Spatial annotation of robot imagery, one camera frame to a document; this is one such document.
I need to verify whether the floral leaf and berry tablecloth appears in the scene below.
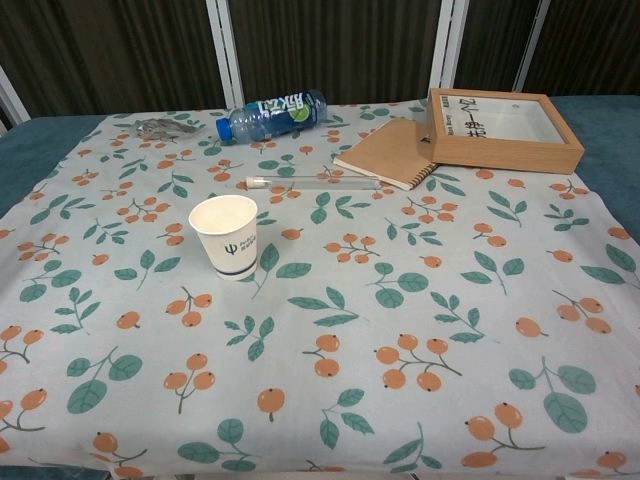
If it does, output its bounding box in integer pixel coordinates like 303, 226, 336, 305
0, 102, 640, 480

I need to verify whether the brown spiral notebook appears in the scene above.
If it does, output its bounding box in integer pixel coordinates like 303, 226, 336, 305
333, 118, 437, 192

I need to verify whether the clear tube with white cap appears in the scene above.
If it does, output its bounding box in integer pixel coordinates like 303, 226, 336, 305
245, 174, 382, 191

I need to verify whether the wooden shadow box frame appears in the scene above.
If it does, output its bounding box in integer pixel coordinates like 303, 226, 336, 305
418, 87, 586, 175

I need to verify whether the blue plastic drink bottle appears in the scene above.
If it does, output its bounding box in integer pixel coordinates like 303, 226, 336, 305
215, 88, 329, 143

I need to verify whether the clear plastic bag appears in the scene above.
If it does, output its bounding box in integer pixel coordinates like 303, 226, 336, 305
115, 117, 201, 141

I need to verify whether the white paper cup blue logo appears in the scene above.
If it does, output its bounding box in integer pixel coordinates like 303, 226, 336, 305
188, 195, 260, 281

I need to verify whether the white partition post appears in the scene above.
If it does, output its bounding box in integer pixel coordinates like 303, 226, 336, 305
433, 0, 465, 91
0, 64, 32, 132
513, 0, 547, 94
206, 0, 247, 109

